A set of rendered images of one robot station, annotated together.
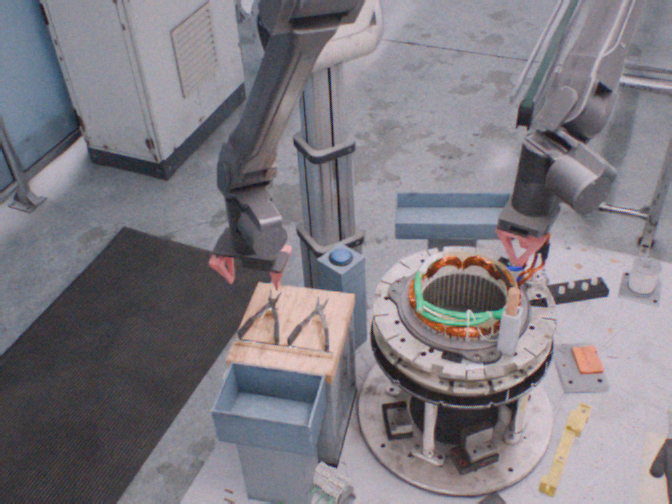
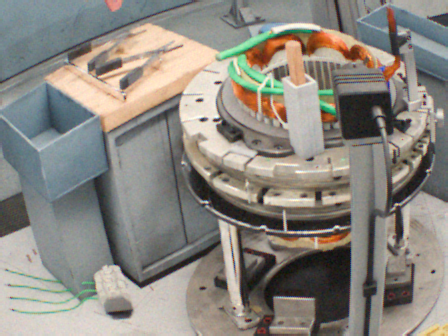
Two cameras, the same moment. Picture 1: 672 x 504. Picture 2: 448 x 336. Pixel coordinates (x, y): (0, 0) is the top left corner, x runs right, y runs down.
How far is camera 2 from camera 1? 0.96 m
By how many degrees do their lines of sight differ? 33
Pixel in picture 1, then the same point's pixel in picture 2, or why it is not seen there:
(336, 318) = (176, 70)
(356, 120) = not seen: outside the picture
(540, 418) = (400, 323)
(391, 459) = (196, 302)
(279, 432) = (26, 155)
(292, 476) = (55, 240)
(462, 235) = (425, 66)
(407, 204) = (402, 23)
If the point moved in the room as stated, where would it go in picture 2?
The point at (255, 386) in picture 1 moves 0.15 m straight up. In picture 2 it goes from (59, 120) to (50, 35)
